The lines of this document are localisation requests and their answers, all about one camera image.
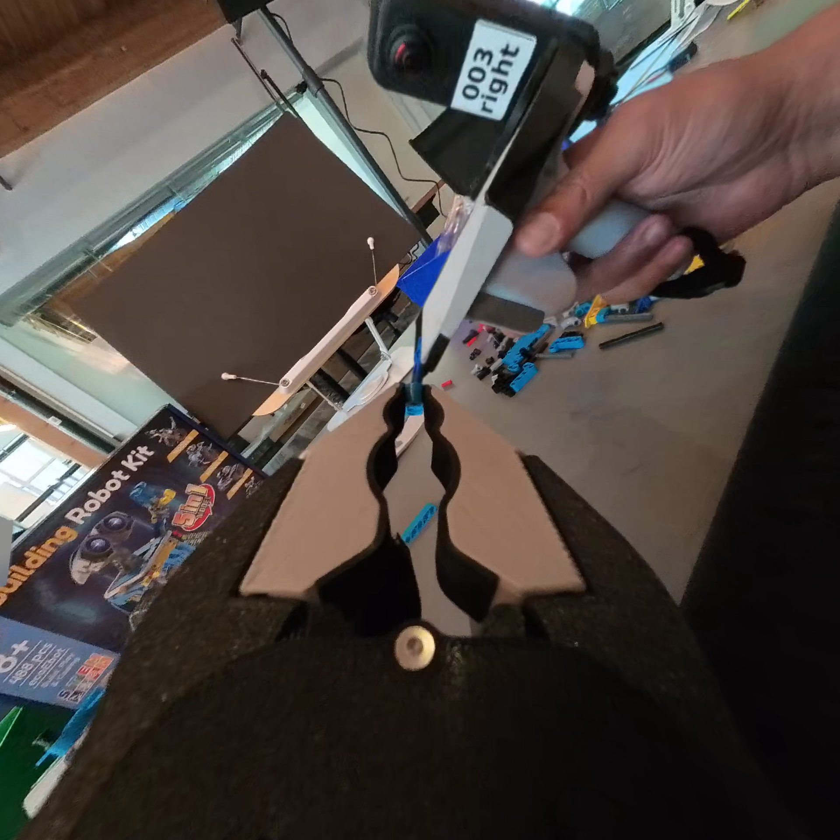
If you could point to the small blue connector piece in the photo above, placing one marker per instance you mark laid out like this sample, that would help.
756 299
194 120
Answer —
414 410

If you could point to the green bin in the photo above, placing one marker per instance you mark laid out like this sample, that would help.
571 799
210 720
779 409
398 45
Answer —
26 754

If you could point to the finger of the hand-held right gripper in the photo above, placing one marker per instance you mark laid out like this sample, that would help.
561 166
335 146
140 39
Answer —
469 269

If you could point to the dark board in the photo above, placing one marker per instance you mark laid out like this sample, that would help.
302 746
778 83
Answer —
249 275

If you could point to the robot kit box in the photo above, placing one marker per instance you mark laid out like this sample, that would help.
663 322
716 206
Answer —
131 525

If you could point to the person's right hand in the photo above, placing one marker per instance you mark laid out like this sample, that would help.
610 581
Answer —
709 138

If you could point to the white stand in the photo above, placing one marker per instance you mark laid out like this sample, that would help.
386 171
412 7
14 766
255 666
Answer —
374 387

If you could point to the grey desk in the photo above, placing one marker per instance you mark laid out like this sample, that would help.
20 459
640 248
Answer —
590 446

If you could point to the black tripod stand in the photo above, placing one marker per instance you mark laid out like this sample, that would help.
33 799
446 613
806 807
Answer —
313 82

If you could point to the black axle rod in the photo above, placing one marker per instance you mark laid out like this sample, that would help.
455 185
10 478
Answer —
630 335

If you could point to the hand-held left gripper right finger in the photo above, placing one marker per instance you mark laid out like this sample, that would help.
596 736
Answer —
512 525

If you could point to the blue beam with holes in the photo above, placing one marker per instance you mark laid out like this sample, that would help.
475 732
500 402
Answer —
420 522

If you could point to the pile of small building pieces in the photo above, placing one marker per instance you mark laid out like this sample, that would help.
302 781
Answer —
518 358

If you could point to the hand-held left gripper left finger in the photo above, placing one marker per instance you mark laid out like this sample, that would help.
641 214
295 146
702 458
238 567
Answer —
315 525

